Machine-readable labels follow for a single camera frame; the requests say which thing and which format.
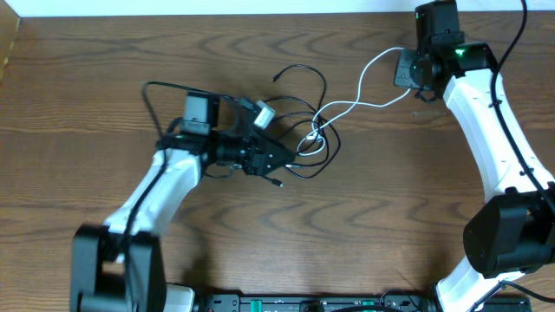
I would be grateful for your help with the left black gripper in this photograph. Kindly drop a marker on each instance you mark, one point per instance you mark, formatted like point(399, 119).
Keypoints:
point(260, 166)

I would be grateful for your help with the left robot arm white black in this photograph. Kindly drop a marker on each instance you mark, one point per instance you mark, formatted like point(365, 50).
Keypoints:
point(118, 265)

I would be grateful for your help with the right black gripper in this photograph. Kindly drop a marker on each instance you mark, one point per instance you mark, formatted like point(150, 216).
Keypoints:
point(401, 77)

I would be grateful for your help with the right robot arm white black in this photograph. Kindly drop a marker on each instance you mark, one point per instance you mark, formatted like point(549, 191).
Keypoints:
point(513, 233)

